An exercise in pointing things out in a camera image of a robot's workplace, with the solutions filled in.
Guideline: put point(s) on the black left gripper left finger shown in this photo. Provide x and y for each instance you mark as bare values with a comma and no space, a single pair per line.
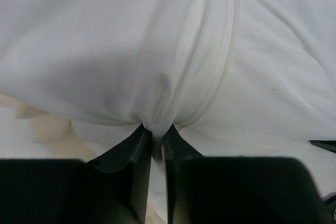
111,188

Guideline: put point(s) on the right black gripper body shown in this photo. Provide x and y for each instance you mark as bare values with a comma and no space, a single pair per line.
326,145

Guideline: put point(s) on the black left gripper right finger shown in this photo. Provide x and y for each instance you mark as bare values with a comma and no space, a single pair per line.
202,189

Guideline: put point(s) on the white pillowcase with cream ruffle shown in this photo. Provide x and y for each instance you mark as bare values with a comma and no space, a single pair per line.
249,78

